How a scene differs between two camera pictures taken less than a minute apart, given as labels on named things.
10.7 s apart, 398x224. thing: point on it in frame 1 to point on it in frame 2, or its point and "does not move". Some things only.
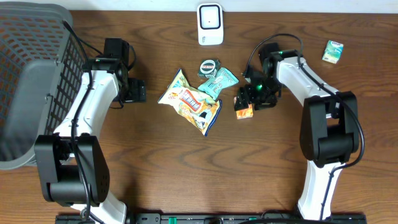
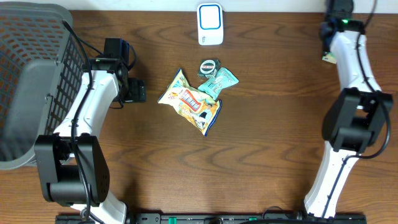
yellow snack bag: x=200 y=109 does not move
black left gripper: x=137 y=90 does not move
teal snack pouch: x=212 y=86 does not move
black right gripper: x=243 y=94 to x=327 y=43
